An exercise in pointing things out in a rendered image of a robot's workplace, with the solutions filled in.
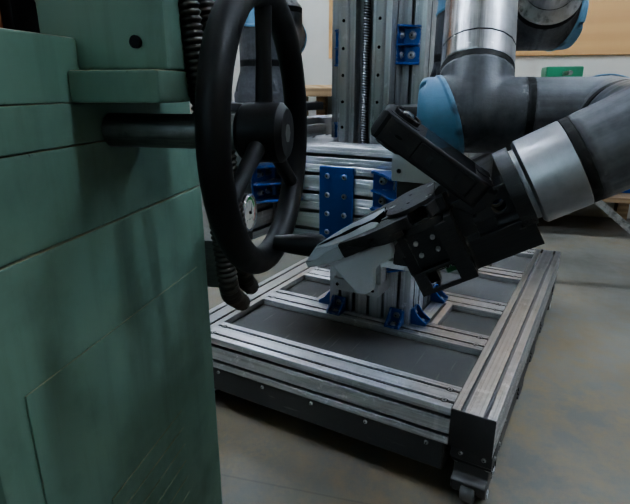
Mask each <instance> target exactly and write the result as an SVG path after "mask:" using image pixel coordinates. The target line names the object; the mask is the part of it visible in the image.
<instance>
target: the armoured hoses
mask: <svg viewBox="0 0 630 504"><path fill-rule="evenodd" d="M214 2H215V1H213V0H179V3H178V6H179V8H180V10H179V14H180V16H181V17H180V21H181V29H182V37H183V40H182V42H183V44H184V46H183V50H184V51H185V52H184V57H185V58H186V59H185V64H186V65H187V66H186V68H185V70H186V71H187V72H188V73H187V75H186V76H187V78H188V81H187V83H188V85H189V88H188V90H189V91H190V94H189V97H190V98H191V100H190V103H191V104H192V107H191V110H192V111H193V113H192V114H194V106H195V86H196V74H197V66H198V59H199V53H200V47H201V42H202V38H203V33H204V30H205V26H206V23H207V20H208V17H209V14H210V11H211V9H212V7H213V5H214ZM235 153H236V150H232V163H233V173H234V174H235V172H236V170H237V168H238V166H237V165H236V164H237V163H238V162H237V160H236V158H237V156H236V155H235ZM242 200H243V199H242ZM242 200H241V203H240V205H239V208H240V212H241V215H242V219H243V222H244V225H245V228H246V223H245V220H246V219H245V218H244V216H245V214H244V212H243V211H244V208H243V205H244V204H243V203H242ZM210 234H211V235H212V236H211V239H212V240H213V241H212V245H213V248H212V249H213V251H214V253H213V255H214V256H215V257H214V260H215V266H216V271H217V274H216V275H217V277H218V278H217V280H218V282H219V283H218V286H219V291H220V295H221V298H222V299H223V301H224V302H225V303H226V304H228V305H230V306H232V307H233V308H235V309H237V310H240V311H244V310H246V309H247V308H249V307H250V298H249V297H248V296H247V295H246V294H245V293H244V292H246V293H247V294H250V295H252V294H255V293H256V292H257V291H258V288H259V285H258V281H257V280H256V279H255V277H254V275H253V274H249V273H246V272H243V271H241V270H239V269H238V268H236V267H235V266H234V265H233V264H231V263H230V261H229V260H228V259H227V258H226V257H225V255H224V254H223V252H222V250H221V249H220V247H219V245H218V243H217V241H216V239H215V237H214V235H213V232H212V230H211V231H210ZM240 288H241V289H242V290H243V291H244V292H243V291H242V290H241V289H240Z"/></svg>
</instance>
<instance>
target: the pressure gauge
mask: <svg viewBox="0 0 630 504"><path fill-rule="evenodd" d="M252 197H253V200H252ZM242 199H243V200H242V203H243V204H244V205H243V208H244V211H243V212H244V214H245V216H244V218H245V219H246V220H245V223H246V229H247V232H251V231H252V230H253V228H254V226H255V223H256V218H257V204H256V199H255V196H254V195H253V194H252V193H249V194H245V193H244V196H243V198H242ZM251 207H252V214H249V211H251Z"/></svg>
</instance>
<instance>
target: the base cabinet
mask: <svg viewBox="0 0 630 504"><path fill-rule="evenodd" d="M0 504H222V490H221V475H220V461H219V446H218V432H217V417H216V402H215V388H214V373H213V359H212V344H211V330H210V315H209V300H208V286H207V271H206V257H205V242H204V228H203V213H202V198H201V188H200V186H198V185H197V186H195V187H192V188H190V189H188V190H185V191H183V192H180V193H178V194H176V195H173V196H171V197H168V198H166V199H164V200H161V201H159V202H156V203H154V204H152V205H149V206H147V207H144V208H142V209H140V210H137V211H135V212H132V213H130V214H128V215H125V216H123V217H120V218H118V219H116V220H113V221H111V222H108V223H106V224H104V225H101V226H99V227H96V228H94V229H92V230H89V231H87V232H84V233H82V234H80V235H77V236H75V237H72V238H70V239H68V240H65V241H63V242H60V243H58V244H56V245H53V246H51V247H48V248H46V249H44V250H41V251H39V252H36V253H34V254H32V255H29V256H27V257H24V258H22V259H20V260H17V261H15V262H12V263H10V264H8V265H5V266H3V267H0Z"/></svg>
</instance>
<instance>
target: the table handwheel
mask: <svg viewBox="0 0 630 504"><path fill-rule="evenodd" d="M253 8H254V16H255V49H256V68H255V102H244V103H243V104H242V105H241V106H240V108H239V109H238V110H237V111H236V113H235V114H231V99H232V85H233V75H234V67H235V61H236V55H237V50H238V45H239V41H240V37H241V34H242V30H243V27H244V24H245V22H246V19H247V17H248V15H249V13H250V11H251V10H252V9H253ZM272 38H273V41H274V44H275V48H276V52H277V56H278V61H279V66H280V72H281V78H282V86H283V96H284V103H282V102H273V89H272V59H271V42H272ZM102 135H103V138H104V140H105V142H106V143H107V144H108V145H109V146H111V147H144V148H182V149H196V160H197V169H198V176H199V183H200V188H201V194H202V198H203V203H204V207H205V211H206V214H207V218H208V221H209V224H210V227H211V230H212V232H213V235H214V237H215V239H216V241H217V243H218V245H219V247H220V249H221V250H222V252H223V254H224V255H225V257H226V258H227V259H228V260H229V261H230V263H231V264H233V265H234V266H235V267H236V268H238V269H239V270H241V271H243V272H246V273H249V274H260V273H263V272H266V271H268V270H270V269H271V268H272V267H274V266H275V265H276V264H277V263H278V262H279V260H280V259H281V257H282V256H283V254H284V253H285V252H281V251H275V250H274V249H273V239H274V236H275V235H286V234H293V232H294V228H295V225H296V221H297V217H298V213H299V208H300V203H301V197H302V191H303V184H304V176H305V165H306V150H307V102H306V87H305V77H304V68H303V61H302V55H301V49H300V44H299V39H298V35H297V31H296V27H295V23H294V20H293V17H292V14H291V11H290V8H289V6H288V4H287V1H286V0H216V1H215V2H214V5H213V7H212V9H211V11H210V14H209V17H208V20H207V23H206V26H205V30H204V33H203V38H202V42H201V47H200V53H199V59H198V66H197V74H196V86H195V106H194V114H170V113H108V114H106V115H105V117H104V118H103V121H102ZM232 150H236V152H237V153H238V155H239V156H240V157H241V158H242V159H241V161H240V163H239V166H238V168H237V170H236V172H235V174H234V173H233V163H232ZM260 162H267V163H273V164H274V166H275V167H276V169H277V171H278V173H279V175H280V177H281V179H282V183H281V189H280V194H279V199H278V204H277V208H276V211H275V215H274V218H273V221H272V224H271V226H270V229H269V231H268V233H267V235H266V237H265V239H264V240H263V241H262V243H261V244H260V245H259V246H257V247H256V246H255V245H254V243H253V242H252V241H251V239H250V237H249V235H248V233H247V230H246V228H245V225H244V222H243V219H242V215H241V212H240V208H239V205H240V203H241V200H242V198H243V196H244V193H245V191H246V189H247V187H248V184H249V182H250V180H251V178H252V176H253V174H254V172H255V170H256V168H257V167H258V165H259V163H260Z"/></svg>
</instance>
